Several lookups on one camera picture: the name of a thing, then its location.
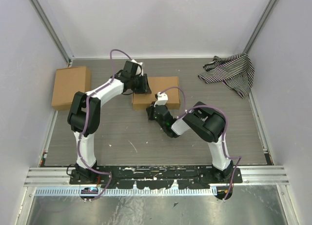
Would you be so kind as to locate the aluminium front rail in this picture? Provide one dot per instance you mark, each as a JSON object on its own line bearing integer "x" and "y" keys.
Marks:
{"x": 251, "y": 175}

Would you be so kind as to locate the aluminium corner post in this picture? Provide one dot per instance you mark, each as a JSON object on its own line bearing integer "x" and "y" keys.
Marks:
{"x": 260, "y": 25}
{"x": 48, "y": 26}

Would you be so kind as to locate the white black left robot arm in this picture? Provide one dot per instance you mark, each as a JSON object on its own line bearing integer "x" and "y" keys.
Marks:
{"x": 84, "y": 114}

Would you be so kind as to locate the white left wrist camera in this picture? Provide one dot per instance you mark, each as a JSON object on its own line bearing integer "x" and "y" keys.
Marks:
{"x": 140, "y": 67}

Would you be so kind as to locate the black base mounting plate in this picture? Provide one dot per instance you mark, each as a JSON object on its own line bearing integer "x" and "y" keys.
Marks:
{"x": 157, "y": 177}

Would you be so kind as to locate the brown cardboard box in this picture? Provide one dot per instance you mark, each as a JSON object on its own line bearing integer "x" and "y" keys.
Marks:
{"x": 69, "y": 81}
{"x": 158, "y": 84}

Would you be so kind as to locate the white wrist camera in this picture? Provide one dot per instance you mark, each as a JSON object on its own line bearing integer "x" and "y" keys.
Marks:
{"x": 161, "y": 98}
{"x": 140, "y": 67}

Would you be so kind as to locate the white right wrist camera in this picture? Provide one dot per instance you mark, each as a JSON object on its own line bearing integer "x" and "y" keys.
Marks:
{"x": 161, "y": 98}

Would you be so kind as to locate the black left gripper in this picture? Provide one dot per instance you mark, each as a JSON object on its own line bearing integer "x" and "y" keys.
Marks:
{"x": 137, "y": 76}

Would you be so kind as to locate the left aluminium corner post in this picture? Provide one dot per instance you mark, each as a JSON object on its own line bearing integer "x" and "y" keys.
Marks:
{"x": 48, "y": 26}

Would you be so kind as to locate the black white striped cloth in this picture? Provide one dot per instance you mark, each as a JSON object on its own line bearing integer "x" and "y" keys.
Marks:
{"x": 236, "y": 72}

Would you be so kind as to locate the closed brown cardboard box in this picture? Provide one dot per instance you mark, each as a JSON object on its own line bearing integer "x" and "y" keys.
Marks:
{"x": 69, "y": 81}

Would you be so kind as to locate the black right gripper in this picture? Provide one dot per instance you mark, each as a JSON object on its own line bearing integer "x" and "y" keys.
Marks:
{"x": 151, "y": 110}

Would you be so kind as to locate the right aluminium corner post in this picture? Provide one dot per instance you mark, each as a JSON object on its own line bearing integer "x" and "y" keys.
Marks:
{"x": 260, "y": 25}

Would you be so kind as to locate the white slotted cable duct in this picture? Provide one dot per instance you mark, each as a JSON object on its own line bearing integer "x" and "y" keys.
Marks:
{"x": 81, "y": 191}

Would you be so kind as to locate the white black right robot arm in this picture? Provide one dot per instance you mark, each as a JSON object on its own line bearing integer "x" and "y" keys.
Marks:
{"x": 210, "y": 124}

